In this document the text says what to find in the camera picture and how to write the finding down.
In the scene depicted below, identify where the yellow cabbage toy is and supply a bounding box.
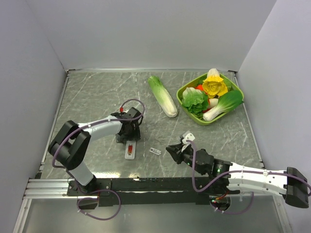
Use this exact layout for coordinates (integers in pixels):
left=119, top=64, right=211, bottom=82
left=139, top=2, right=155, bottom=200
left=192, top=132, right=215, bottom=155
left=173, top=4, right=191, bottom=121
left=202, top=68, right=228, bottom=99

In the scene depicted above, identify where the black base bar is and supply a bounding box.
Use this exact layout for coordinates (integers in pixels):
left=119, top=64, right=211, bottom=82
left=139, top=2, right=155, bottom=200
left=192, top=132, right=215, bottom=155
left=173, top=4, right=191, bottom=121
left=67, top=177, right=240, bottom=207

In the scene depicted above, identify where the bok choy toy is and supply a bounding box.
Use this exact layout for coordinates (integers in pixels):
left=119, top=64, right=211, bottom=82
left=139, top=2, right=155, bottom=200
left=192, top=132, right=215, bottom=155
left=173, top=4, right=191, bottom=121
left=203, top=90, right=243, bottom=121

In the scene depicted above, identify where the napa cabbage toy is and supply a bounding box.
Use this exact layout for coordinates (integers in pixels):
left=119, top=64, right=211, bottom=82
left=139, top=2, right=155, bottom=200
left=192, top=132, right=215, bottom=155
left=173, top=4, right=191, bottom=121
left=148, top=76, right=178, bottom=118

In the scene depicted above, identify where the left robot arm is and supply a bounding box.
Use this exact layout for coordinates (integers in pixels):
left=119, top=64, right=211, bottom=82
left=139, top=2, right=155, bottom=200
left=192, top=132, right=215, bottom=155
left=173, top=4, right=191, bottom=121
left=48, top=107, right=143, bottom=195

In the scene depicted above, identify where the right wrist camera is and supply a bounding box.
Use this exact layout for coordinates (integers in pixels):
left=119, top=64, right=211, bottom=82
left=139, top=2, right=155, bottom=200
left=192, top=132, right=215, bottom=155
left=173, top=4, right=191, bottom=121
left=181, top=131, right=195, bottom=152

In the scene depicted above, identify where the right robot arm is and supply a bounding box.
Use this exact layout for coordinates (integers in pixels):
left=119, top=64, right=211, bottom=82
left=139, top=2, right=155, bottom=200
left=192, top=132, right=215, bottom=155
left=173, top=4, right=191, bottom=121
left=166, top=142, right=311, bottom=208

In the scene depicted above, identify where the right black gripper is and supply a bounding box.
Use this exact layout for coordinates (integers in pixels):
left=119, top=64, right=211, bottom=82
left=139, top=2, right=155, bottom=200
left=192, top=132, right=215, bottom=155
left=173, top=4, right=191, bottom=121
left=166, top=143, right=206, bottom=175

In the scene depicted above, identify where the orange carrot toy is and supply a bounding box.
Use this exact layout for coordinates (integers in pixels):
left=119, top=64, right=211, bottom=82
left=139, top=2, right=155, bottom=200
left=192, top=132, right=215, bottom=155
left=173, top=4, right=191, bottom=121
left=196, top=84, right=204, bottom=91

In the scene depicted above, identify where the red battery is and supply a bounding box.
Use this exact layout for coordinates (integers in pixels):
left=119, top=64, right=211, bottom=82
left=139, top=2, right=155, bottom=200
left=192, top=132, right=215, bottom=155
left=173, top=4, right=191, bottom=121
left=128, top=144, right=133, bottom=156

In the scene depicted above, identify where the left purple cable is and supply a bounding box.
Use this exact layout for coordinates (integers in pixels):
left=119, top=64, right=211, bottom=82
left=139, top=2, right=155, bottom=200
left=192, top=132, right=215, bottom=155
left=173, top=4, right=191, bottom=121
left=51, top=99, right=146, bottom=180

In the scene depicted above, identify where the green lettuce toy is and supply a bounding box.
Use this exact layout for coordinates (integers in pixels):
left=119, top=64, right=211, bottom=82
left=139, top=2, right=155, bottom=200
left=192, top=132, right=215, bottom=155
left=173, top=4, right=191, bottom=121
left=182, top=87, right=209, bottom=119

